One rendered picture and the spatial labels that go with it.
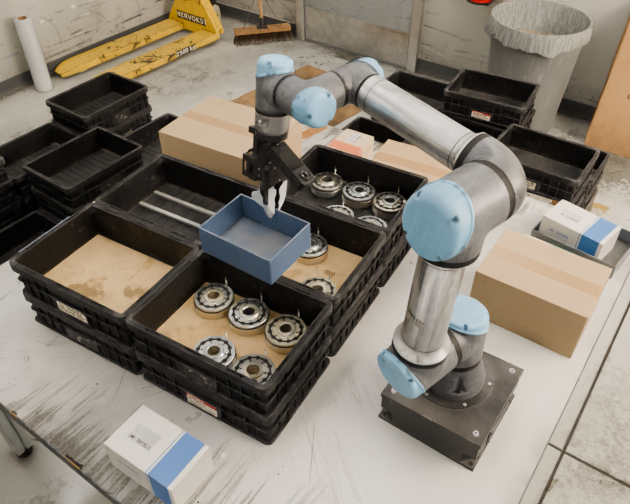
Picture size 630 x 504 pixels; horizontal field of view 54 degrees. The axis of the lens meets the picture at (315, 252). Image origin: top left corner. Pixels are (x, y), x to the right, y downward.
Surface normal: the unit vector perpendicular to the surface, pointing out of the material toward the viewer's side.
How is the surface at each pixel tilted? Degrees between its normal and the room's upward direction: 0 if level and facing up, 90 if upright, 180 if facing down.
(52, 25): 90
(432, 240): 84
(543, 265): 0
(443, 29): 90
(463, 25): 90
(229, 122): 0
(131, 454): 0
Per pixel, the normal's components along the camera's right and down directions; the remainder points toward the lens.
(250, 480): 0.00, -0.75
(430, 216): -0.76, 0.34
